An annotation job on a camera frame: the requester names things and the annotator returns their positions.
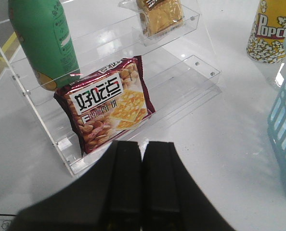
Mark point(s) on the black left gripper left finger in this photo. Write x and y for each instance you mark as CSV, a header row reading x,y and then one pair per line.
x,y
126,194

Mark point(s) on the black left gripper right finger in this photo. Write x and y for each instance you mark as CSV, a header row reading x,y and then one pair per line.
x,y
161,210

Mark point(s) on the packaged bread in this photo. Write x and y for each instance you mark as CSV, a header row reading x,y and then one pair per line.
x,y
155,15

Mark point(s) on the maroon almond cracker packet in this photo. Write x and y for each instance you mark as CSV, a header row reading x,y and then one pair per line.
x,y
107,103

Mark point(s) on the clear acrylic shelf left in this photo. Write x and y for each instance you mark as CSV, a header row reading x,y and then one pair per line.
x,y
174,69

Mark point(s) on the yellow popcorn cup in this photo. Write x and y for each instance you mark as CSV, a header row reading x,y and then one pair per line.
x,y
265,43

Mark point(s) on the green snack bag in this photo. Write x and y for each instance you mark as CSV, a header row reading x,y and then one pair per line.
x,y
42,30

